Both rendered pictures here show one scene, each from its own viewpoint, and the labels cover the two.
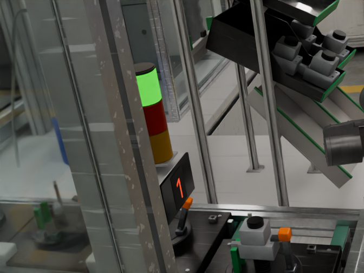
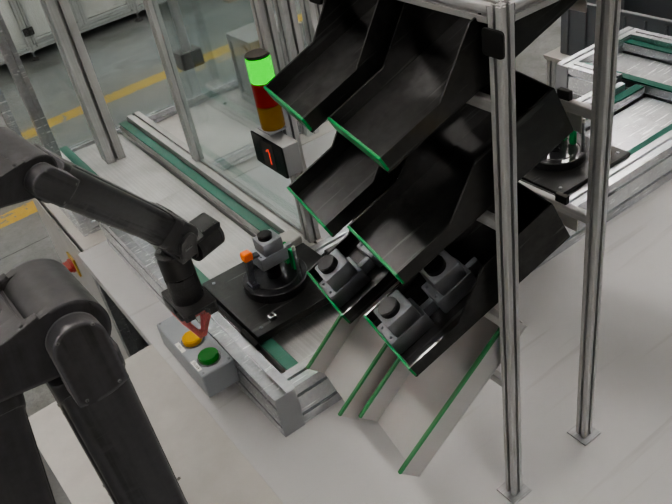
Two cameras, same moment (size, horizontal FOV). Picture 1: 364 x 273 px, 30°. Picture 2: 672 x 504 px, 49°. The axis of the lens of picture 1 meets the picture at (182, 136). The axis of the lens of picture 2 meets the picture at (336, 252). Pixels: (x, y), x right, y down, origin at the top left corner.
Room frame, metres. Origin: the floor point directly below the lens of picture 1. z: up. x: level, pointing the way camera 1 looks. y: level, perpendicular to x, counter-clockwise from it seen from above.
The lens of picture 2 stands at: (1.86, -1.05, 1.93)
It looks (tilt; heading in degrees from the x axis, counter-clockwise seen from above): 36 degrees down; 125
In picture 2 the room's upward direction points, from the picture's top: 11 degrees counter-clockwise
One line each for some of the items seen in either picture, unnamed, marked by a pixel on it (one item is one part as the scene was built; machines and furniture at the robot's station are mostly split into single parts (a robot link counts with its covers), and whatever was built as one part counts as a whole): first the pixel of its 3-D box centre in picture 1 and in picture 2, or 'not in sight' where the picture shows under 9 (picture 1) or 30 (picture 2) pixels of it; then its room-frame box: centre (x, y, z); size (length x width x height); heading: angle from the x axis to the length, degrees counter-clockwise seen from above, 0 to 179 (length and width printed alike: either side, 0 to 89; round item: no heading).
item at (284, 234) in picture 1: (283, 248); (252, 266); (1.02, -0.14, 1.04); 0.04 x 0.02 x 0.08; 64
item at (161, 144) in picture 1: (155, 143); (271, 114); (1.01, 0.04, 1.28); 0.05 x 0.05 x 0.05
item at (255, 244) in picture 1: (252, 236); (271, 245); (1.04, -0.09, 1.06); 0.08 x 0.04 x 0.07; 64
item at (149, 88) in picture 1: (143, 85); (260, 68); (1.01, 0.04, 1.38); 0.05 x 0.05 x 0.05
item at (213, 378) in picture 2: not in sight; (196, 350); (0.96, -0.30, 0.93); 0.21 x 0.07 x 0.06; 154
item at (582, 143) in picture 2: not in sight; (556, 140); (1.45, 0.53, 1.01); 0.24 x 0.24 x 0.13; 64
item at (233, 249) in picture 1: (235, 260); not in sight; (1.04, -0.05, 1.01); 0.01 x 0.01 x 0.05; 64
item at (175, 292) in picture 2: not in sight; (185, 288); (1.03, -0.33, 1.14); 0.10 x 0.07 x 0.07; 154
